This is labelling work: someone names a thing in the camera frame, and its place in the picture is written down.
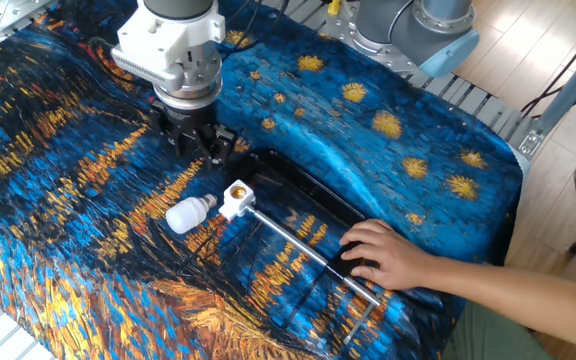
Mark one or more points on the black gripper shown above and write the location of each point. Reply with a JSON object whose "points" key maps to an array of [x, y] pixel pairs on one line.
{"points": [[190, 120]]}

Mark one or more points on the white light bulb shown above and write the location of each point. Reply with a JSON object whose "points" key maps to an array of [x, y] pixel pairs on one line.
{"points": [[188, 214]]}

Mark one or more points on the metal lamp stand with socket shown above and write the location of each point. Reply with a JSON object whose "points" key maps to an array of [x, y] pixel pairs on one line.
{"points": [[338, 265]]}

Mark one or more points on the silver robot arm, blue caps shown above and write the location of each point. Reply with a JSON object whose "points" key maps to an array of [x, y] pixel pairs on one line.
{"points": [[418, 30]]}

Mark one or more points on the person's right forearm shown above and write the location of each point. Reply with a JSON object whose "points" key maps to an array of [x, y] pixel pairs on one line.
{"points": [[518, 302]]}

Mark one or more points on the white bulb socket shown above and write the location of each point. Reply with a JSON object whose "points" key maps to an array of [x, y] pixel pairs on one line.
{"points": [[237, 200]]}

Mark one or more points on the person's right hand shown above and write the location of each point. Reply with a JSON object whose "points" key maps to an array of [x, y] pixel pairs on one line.
{"points": [[393, 257]]}

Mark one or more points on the starry night painting tablecloth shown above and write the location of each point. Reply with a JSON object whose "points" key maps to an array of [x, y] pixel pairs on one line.
{"points": [[118, 225]]}

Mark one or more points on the yellow plastic clip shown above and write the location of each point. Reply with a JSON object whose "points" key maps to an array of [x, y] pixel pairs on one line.
{"points": [[334, 7]]}

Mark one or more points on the perforated metal plate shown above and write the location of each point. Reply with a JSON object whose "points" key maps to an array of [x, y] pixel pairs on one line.
{"points": [[13, 15]]}

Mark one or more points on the green trousers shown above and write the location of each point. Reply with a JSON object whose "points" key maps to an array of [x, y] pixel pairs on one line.
{"points": [[488, 335]]}

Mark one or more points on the white wrist sensor mount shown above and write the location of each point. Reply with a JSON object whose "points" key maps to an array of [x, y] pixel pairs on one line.
{"points": [[163, 45]]}

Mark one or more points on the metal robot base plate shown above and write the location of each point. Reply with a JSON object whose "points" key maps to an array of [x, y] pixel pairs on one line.
{"points": [[338, 35]]}

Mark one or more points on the metal corner bracket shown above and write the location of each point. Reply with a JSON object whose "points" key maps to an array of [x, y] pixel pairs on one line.
{"points": [[531, 143]]}

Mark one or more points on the aluminium frame post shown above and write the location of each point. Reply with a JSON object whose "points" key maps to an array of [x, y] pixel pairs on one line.
{"points": [[568, 85]]}

